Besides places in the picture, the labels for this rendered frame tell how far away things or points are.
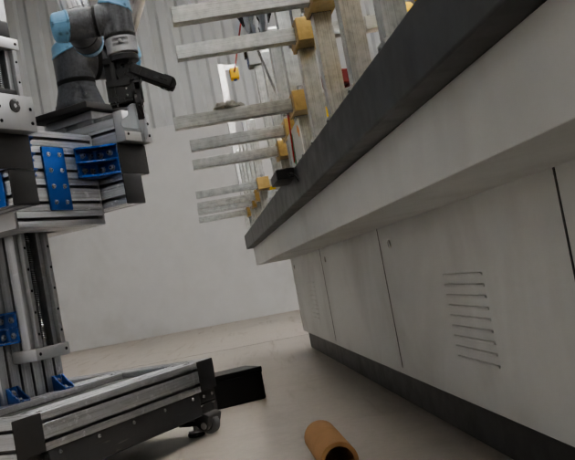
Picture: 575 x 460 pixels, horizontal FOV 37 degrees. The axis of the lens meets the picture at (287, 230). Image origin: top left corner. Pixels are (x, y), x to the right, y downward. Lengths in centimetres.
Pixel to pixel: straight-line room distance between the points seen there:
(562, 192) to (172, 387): 154
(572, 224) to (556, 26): 55
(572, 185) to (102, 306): 920
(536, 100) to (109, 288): 954
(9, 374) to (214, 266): 769
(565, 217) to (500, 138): 41
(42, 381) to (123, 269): 763
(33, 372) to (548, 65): 204
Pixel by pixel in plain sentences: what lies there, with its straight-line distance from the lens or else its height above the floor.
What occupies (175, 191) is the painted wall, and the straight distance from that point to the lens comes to 1018.
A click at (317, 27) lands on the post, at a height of 89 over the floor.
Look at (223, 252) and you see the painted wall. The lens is 1010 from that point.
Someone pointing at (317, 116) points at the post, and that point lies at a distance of 190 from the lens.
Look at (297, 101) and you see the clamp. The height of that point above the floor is 84.
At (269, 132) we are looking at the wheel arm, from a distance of 236.
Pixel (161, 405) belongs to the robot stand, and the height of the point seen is 14.
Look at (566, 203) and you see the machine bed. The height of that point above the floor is 47.
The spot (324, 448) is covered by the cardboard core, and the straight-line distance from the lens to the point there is 185.
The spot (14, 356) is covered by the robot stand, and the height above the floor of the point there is 35.
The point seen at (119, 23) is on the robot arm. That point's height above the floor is 110.
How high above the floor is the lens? 44
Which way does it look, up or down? 3 degrees up
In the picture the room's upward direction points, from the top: 10 degrees counter-clockwise
